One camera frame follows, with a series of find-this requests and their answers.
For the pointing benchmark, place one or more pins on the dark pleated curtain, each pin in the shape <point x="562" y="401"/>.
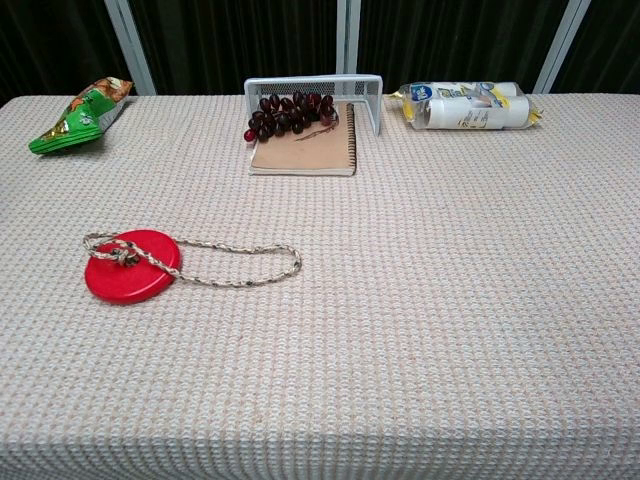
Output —
<point x="240" y="40"/>

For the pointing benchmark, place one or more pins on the dark red grape bunch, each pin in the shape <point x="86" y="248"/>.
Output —
<point x="280" y="120"/>

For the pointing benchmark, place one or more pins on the beige woven tablecloth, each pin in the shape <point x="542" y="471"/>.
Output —
<point x="350" y="325"/>

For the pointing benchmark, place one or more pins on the brown spiral notebook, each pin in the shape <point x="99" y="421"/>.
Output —
<point x="300" y="155"/>

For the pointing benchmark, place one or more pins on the white metal frame post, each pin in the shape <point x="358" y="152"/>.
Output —
<point x="560" y="50"/>
<point x="348" y="35"/>
<point x="132" y="50"/>

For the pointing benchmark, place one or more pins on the red plastic disc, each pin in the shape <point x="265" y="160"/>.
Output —
<point x="125" y="285"/>

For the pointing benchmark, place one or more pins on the green snack bag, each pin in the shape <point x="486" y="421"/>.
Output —
<point x="75" y="125"/>

